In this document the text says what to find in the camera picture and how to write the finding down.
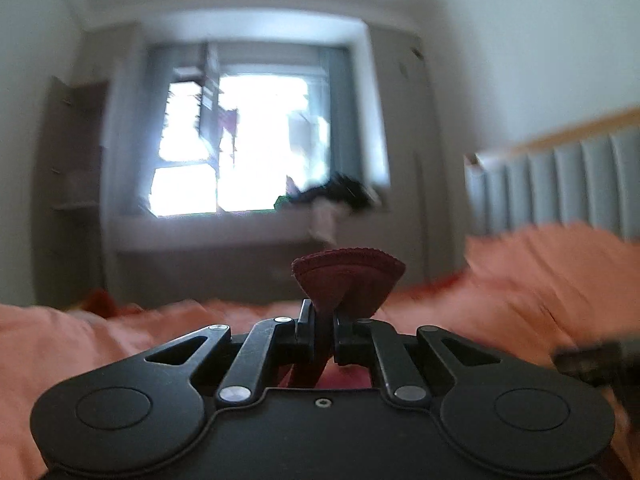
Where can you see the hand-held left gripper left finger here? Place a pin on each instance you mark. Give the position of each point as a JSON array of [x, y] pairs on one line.
[[312, 332]]

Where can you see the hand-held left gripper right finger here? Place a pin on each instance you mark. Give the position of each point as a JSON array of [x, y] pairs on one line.
[[338, 332]]

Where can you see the maroon small garment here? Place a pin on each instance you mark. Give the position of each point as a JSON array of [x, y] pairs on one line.
[[345, 275]]

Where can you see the pile of dark clothes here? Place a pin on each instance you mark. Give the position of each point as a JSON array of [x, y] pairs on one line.
[[345, 190]]

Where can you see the white hanging cloth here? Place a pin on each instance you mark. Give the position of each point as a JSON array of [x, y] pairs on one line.
[[322, 217]]

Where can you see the grey window seat cabinet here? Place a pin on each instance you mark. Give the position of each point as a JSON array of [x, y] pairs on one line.
[[210, 255]]

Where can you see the green cloth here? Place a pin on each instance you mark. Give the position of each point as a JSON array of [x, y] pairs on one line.
[[282, 202]]

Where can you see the grey padded headboard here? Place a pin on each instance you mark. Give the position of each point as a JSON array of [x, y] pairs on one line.
[[565, 185]]

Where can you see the grey wardrobe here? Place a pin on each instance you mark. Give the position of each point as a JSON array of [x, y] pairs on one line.
[[415, 135]]

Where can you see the teal curtain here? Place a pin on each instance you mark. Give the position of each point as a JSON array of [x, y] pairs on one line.
[[342, 120]]

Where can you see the red cloth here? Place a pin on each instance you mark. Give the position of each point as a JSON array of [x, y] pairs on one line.
[[100, 302]]

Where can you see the bright window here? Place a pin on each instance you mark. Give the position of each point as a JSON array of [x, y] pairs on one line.
[[250, 125]]

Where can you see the hanging purple garment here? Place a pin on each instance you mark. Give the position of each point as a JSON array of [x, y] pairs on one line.
[[227, 120]]

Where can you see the orange bed blanket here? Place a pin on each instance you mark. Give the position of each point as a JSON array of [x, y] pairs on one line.
[[75, 330]]

